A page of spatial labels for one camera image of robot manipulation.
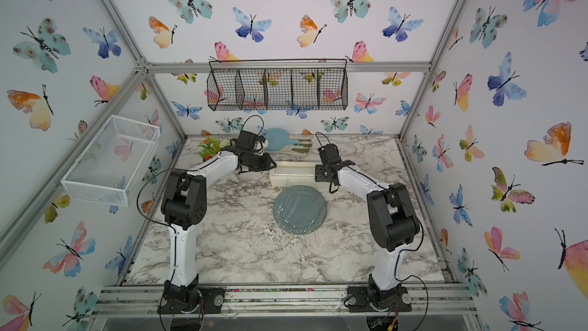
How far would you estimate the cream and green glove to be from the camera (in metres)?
1.17

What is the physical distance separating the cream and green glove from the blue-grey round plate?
0.25 metres

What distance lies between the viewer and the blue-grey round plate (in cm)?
89
